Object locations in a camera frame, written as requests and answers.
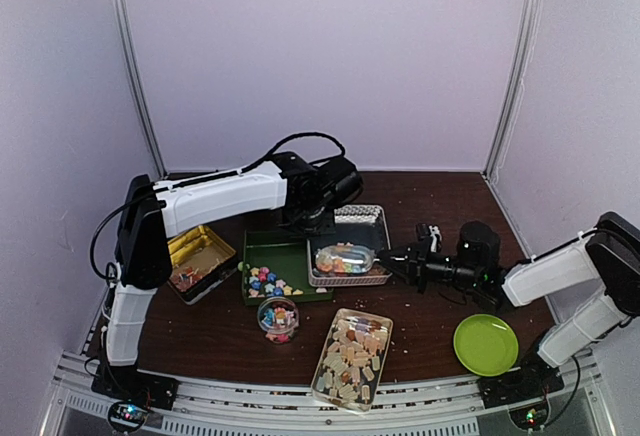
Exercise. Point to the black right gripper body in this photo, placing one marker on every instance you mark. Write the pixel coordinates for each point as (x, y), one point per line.
(425, 267)

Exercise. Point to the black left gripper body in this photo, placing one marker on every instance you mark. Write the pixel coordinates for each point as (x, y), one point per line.
(312, 223)

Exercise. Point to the pink tin of star candies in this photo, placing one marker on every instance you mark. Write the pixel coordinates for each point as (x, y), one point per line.
(358, 224)

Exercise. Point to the metal scoop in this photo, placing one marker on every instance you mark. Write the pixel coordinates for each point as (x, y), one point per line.
(344, 259)

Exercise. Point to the green tray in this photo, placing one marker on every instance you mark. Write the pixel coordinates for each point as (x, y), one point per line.
(278, 265)

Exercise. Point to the clear plastic jar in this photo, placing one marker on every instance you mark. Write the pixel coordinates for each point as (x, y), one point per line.
(278, 318)

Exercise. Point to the cream tin of popsicle candies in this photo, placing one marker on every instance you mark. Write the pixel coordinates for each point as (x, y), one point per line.
(352, 359)

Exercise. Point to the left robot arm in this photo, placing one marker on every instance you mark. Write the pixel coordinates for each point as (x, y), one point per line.
(307, 194)

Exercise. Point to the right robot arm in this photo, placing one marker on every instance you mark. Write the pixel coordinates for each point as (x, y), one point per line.
(607, 253)

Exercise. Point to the lime green plate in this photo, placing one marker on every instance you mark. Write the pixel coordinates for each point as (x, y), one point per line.
(485, 345)

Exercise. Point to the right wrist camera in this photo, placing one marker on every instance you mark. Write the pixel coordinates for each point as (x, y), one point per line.
(429, 234)

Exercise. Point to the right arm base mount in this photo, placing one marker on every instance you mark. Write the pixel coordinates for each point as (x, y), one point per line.
(525, 393)

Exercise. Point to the front aluminium rail frame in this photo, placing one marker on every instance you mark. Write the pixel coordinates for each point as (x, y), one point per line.
(449, 406)

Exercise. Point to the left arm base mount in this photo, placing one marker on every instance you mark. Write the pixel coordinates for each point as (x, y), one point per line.
(136, 394)

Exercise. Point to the left aluminium corner post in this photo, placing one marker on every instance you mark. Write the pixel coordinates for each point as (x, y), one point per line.
(136, 86)

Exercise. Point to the aluminium corner post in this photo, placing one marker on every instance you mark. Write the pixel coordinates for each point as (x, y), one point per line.
(136, 86)
(523, 50)

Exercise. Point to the right aluminium corner post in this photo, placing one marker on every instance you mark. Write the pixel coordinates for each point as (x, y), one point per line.
(523, 50)

